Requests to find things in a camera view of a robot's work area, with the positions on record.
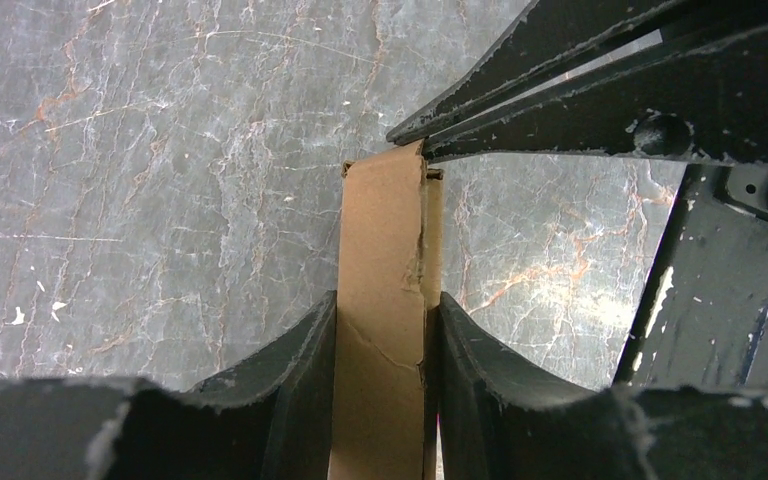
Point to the cardboard box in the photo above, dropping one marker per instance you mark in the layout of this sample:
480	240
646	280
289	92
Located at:
385	395

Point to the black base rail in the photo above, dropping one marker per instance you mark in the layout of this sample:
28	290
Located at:
703	316

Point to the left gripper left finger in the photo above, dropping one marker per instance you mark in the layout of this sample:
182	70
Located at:
267	417

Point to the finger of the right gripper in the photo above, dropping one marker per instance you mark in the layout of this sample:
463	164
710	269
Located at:
547	39
675	101

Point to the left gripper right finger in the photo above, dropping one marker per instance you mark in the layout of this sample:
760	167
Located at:
504	417

